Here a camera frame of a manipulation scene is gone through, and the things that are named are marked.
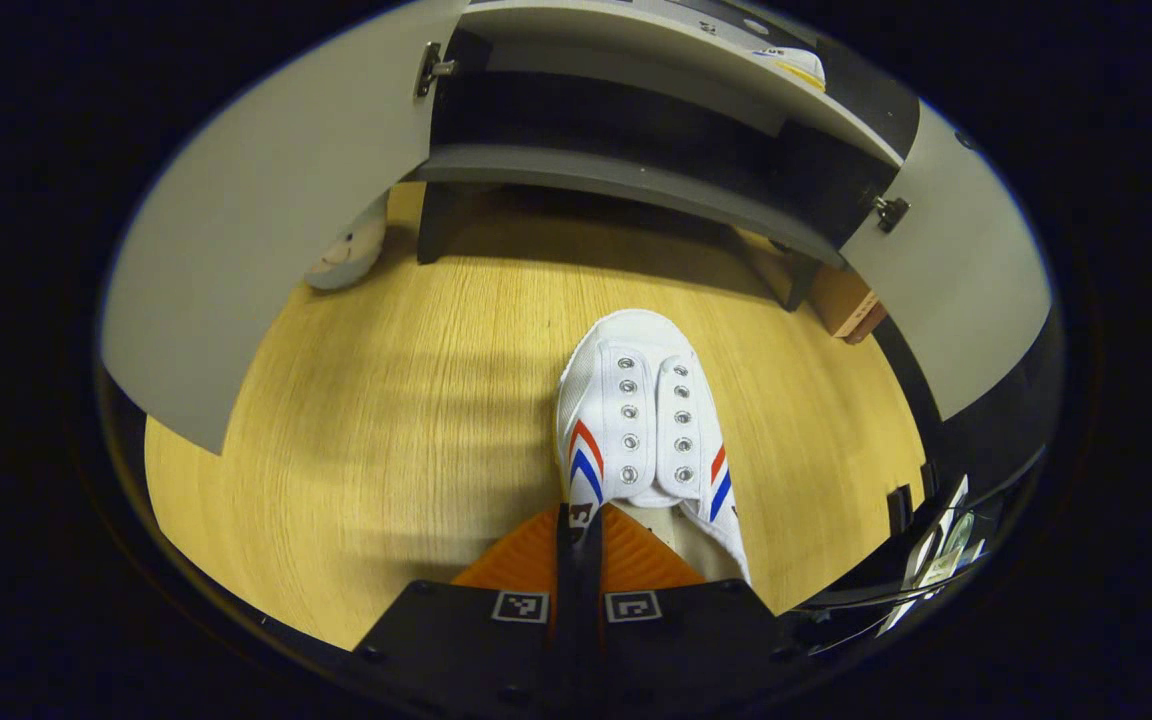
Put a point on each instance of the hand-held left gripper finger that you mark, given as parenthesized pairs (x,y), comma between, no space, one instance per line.
(568,580)
(591,580)

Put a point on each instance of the white striped shoe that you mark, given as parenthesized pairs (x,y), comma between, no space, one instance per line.
(636,400)
(796,65)

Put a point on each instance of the white shoe cabinet door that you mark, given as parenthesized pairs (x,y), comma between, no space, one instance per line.
(266,230)
(966,280)

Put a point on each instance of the dark equipment with white labels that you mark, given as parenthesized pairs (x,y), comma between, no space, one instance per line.
(936,570)

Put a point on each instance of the tan book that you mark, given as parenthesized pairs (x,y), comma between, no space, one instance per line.
(841,300)

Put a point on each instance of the white round container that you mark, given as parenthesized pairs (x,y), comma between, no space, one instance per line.
(346,255)

